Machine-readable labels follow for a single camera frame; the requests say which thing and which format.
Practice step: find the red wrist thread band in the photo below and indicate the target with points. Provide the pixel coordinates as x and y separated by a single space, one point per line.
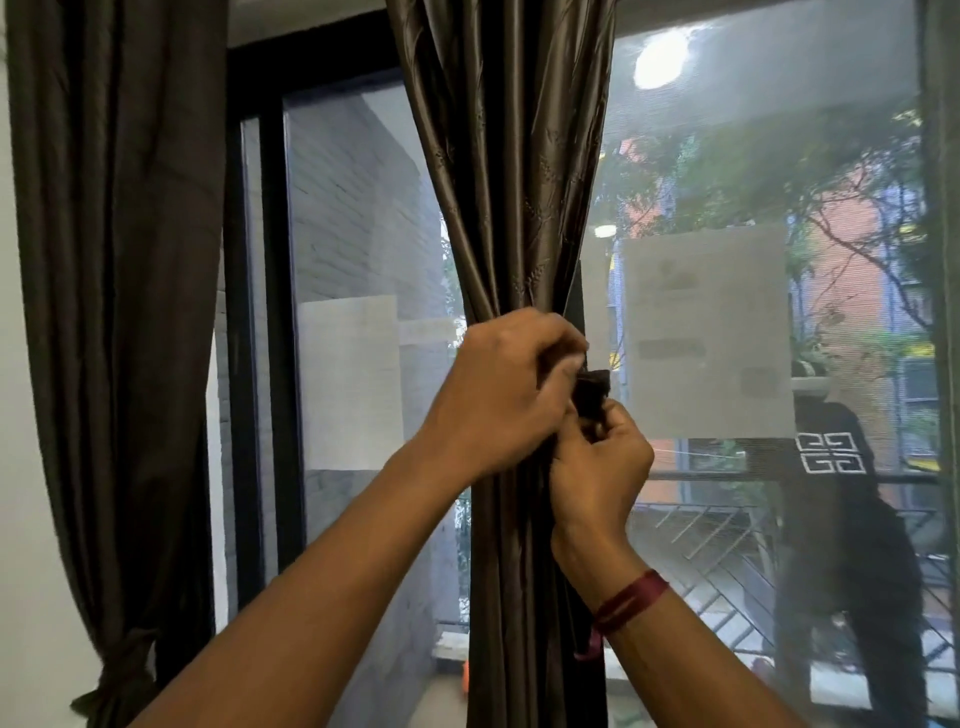
630 600

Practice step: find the person's left hand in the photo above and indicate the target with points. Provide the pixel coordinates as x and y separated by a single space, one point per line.
495 397

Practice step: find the white paper sheet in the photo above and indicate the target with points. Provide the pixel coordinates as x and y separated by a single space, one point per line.
712 315

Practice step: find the dark brown satin curtain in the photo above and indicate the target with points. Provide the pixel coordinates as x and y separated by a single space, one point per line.
510 150
120 262

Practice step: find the person's right forearm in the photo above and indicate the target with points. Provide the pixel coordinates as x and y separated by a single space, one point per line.
690 667

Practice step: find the light teal curtain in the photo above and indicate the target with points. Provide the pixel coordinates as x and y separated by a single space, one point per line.
946 225

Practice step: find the person's right hand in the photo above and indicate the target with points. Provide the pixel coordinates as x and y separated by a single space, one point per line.
600 487

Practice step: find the person's left forearm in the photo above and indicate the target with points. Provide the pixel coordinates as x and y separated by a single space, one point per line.
315 600

